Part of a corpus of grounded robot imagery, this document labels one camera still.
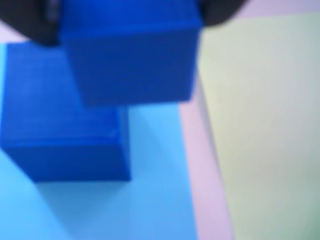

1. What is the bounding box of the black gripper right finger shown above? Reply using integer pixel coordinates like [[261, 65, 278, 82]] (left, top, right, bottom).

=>
[[199, 0, 248, 27]]

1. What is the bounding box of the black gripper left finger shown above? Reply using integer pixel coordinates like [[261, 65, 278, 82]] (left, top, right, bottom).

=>
[[0, 0, 63, 48]]

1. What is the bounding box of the small blue cube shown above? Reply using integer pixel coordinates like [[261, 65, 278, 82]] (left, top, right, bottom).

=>
[[59, 0, 203, 106]]

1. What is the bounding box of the medium blue cube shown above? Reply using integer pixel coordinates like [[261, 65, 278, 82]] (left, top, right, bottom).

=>
[[0, 41, 133, 183]]

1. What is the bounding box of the green paper square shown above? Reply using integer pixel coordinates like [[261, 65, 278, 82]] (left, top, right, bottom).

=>
[[198, 11, 320, 240]]

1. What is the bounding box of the light blue paper square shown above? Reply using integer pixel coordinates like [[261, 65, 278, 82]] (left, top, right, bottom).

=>
[[0, 42, 201, 240]]

